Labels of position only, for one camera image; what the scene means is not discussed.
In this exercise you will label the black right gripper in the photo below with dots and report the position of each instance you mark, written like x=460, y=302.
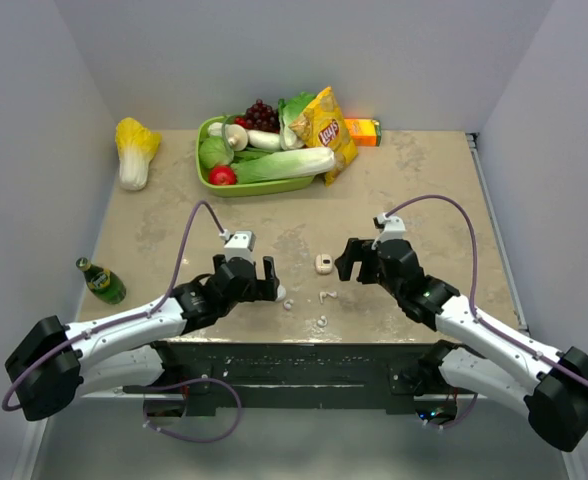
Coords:
x=356, y=251

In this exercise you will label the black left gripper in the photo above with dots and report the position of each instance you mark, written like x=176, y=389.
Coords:
x=263, y=288

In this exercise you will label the white earbud charging case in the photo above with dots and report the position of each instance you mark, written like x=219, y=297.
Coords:
x=281, y=293

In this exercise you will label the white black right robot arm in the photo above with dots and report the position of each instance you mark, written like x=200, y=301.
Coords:
x=548, y=386

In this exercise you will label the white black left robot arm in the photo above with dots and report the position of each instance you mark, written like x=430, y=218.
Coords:
x=51, y=364

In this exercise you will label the beige closed earbud case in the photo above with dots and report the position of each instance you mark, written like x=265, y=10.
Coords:
x=324, y=264

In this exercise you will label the green plastic basket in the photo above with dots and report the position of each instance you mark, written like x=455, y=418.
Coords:
x=242, y=190

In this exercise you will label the red apple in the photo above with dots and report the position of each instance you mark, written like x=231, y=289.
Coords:
x=222, y=176

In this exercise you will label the green glass bottle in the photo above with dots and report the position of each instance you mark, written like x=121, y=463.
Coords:
x=102, y=282

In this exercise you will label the round green cabbage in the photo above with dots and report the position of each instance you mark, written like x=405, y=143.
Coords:
x=213, y=152

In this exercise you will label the long green white cabbage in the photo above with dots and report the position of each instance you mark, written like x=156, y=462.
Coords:
x=285, y=165

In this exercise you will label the orange juice carton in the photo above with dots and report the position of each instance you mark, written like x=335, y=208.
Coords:
x=365, y=132

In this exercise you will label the white radish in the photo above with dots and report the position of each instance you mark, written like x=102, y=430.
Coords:
x=264, y=140

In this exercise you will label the beige mushroom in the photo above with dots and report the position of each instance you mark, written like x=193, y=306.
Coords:
x=236, y=135

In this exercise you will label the yellow Lays chip bag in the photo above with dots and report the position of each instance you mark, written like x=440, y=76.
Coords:
x=321, y=123

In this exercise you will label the dark red grapes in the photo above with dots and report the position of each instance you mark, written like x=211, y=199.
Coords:
x=259, y=116

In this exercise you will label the yellow napa cabbage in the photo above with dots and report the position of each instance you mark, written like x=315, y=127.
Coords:
x=136, y=146

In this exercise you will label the green leafy lettuce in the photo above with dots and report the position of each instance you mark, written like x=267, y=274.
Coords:
x=288, y=112

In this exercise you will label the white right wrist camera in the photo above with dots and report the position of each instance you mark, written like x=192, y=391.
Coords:
x=390, y=228

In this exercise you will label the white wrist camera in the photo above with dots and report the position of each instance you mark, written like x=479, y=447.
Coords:
x=239, y=244
x=390, y=228

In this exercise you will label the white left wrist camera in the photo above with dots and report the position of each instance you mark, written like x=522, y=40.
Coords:
x=239, y=244

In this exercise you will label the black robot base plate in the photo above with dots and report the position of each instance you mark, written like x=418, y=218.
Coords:
x=395, y=378

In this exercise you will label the aluminium frame rail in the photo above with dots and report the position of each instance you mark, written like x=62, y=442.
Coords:
x=473, y=147

